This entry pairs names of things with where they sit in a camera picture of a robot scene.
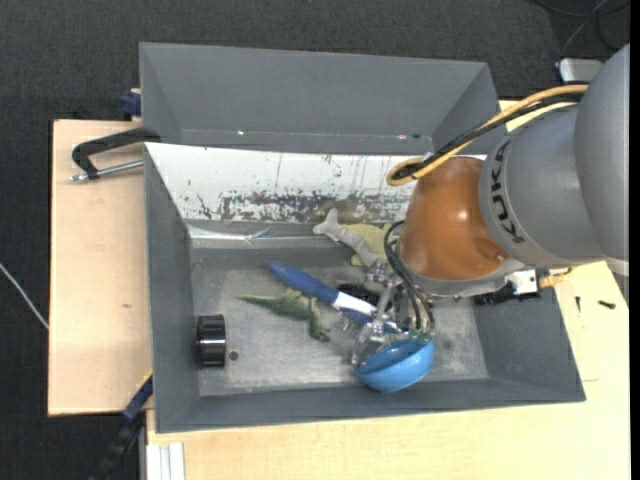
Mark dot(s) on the blue bowl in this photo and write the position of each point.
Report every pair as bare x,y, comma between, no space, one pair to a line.
400,368

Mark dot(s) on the black cylinder on white bracket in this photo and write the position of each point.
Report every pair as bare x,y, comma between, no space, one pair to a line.
522,283

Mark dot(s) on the green toy dinosaur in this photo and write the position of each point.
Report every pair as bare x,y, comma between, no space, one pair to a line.
295,307

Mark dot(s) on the grey and yellow plush shark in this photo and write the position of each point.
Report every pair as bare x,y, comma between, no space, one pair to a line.
357,238

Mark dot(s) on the pale wood board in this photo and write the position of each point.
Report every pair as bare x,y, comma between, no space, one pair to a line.
97,278

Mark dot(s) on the black ribbed cylinder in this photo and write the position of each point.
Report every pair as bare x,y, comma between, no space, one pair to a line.
211,340

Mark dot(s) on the grey metal bin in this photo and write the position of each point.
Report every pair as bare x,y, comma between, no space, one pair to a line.
280,363

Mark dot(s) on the blue and white pen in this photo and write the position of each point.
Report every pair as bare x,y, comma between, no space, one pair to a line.
310,283

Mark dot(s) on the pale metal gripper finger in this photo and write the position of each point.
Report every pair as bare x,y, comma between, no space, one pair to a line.
366,344

